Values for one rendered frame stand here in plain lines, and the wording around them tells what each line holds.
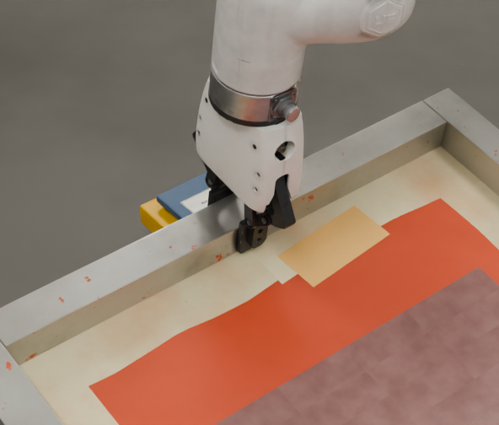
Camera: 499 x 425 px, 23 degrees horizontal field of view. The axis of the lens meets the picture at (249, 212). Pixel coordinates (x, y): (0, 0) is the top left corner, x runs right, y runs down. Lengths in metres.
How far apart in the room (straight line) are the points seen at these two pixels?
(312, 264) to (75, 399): 0.26
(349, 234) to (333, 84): 2.19
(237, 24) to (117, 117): 2.30
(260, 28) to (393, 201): 0.33
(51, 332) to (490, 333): 0.39
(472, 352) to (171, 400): 0.27
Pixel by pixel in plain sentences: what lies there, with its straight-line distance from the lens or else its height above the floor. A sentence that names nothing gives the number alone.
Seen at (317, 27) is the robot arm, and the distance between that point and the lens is 0.95.
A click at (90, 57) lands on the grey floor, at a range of 3.48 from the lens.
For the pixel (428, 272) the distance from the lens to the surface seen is 1.16.
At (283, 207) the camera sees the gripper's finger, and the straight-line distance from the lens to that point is 1.06.
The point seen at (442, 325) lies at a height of 1.09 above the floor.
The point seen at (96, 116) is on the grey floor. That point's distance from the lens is 3.24.
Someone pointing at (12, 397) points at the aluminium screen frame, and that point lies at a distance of 1.00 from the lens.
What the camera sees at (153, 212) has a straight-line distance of 1.44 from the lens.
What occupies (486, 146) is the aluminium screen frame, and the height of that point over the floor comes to 1.14.
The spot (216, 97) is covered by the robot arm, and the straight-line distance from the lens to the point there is 1.01.
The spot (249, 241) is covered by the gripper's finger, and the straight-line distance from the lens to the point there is 1.12.
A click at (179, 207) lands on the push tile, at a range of 1.42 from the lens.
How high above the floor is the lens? 1.88
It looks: 40 degrees down
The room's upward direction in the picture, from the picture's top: straight up
